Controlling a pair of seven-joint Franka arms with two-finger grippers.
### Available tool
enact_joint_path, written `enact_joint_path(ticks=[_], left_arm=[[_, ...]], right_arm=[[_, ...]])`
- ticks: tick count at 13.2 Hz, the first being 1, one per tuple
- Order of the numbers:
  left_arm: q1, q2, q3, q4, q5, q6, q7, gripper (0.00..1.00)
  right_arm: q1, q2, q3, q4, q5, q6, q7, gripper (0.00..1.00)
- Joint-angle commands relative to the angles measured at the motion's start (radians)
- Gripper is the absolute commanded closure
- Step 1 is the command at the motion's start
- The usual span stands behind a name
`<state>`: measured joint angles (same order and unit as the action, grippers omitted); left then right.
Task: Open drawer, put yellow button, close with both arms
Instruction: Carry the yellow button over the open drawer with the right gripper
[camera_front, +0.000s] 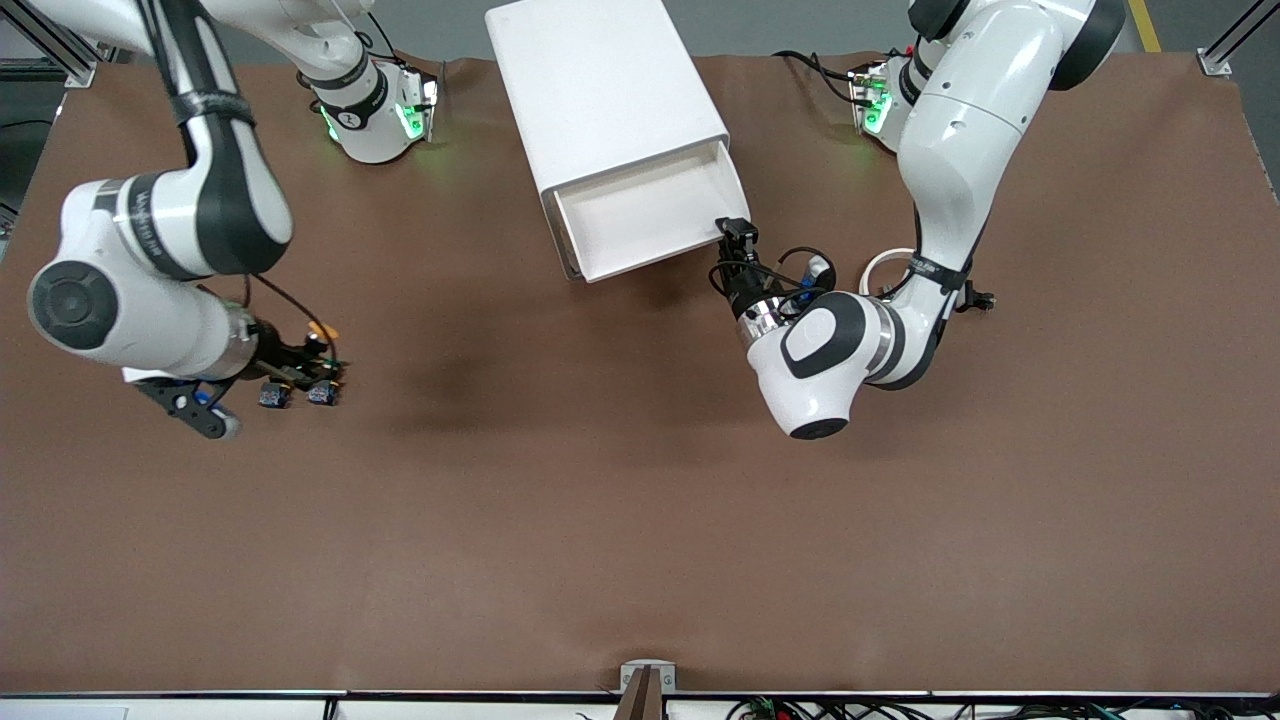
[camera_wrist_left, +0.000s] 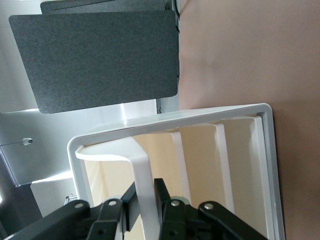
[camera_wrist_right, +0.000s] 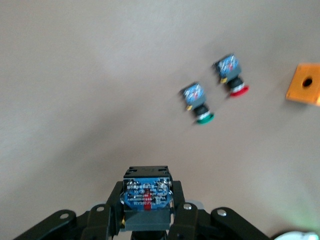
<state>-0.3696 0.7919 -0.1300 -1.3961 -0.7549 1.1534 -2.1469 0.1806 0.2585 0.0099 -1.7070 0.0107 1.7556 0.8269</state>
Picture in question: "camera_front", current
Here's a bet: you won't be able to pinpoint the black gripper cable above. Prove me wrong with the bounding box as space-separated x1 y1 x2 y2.
710 245 836 321
195 270 341 346

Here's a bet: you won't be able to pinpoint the aluminium frame profile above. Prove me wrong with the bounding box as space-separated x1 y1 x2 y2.
0 0 111 89
1195 0 1280 79

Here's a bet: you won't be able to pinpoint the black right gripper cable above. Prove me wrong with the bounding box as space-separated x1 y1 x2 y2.
195 270 341 346

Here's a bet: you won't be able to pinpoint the tangled black cables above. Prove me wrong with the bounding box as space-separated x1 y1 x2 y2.
725 695 1246 720

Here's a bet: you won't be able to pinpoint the black arm base cable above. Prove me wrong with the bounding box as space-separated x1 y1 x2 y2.
773 48 863 106

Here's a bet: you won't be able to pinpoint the white curved plastic ring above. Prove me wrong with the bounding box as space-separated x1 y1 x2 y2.
860 248 916 297

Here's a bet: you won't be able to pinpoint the grey metal table bracket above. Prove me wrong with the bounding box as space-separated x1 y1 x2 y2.
620 660 677 693

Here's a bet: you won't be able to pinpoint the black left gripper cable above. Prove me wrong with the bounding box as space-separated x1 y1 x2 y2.
710 245 836 321

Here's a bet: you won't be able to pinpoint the brown paper table cover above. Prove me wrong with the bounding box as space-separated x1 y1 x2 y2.
0 50 1280 696

